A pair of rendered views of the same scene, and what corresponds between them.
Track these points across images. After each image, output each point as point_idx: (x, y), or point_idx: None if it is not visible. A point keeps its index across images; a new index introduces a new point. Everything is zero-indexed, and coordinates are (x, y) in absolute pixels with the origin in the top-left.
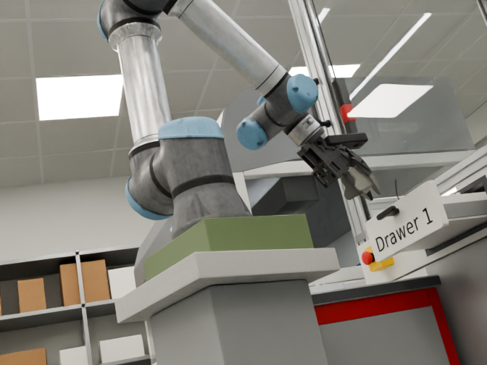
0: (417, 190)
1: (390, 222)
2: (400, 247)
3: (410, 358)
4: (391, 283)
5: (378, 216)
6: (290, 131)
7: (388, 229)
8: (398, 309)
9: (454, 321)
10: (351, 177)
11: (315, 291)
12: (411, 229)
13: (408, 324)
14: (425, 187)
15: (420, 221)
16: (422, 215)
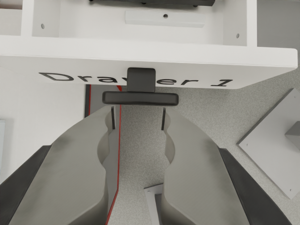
0: (247, 67)
1: (110, 71)
2: (123, 84)
3: (101, 102)
4: (85, 92)
5: (115, 103)
6: None
7: (97, 73)
8: (90, 94)
9: None
10: (107, 210)
11: None
12: (168, 82)
13: (94, 90)
14: (275, 70)
15: (200, 82)
16: (211, 81)
